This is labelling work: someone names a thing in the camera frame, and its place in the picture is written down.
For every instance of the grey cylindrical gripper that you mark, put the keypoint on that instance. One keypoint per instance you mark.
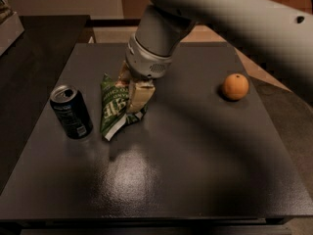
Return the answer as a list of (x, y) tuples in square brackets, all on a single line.
[(143, 63)]

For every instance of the green jalapeno chip bag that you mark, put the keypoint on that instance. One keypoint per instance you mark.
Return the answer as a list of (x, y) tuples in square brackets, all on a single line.
[(114, 104)]

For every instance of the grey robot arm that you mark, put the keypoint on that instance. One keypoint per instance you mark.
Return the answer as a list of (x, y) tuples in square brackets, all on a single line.
[(277, 37)]

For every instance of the dark blue pepsi can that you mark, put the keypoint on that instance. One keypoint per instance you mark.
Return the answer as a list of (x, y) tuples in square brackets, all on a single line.
[(70, 109)]

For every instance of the orange fruit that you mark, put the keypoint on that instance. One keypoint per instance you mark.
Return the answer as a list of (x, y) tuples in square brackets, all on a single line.
[(235, 86)]

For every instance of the white box on side table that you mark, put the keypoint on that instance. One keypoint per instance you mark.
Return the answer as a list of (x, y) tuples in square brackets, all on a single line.
[(10, 31)]

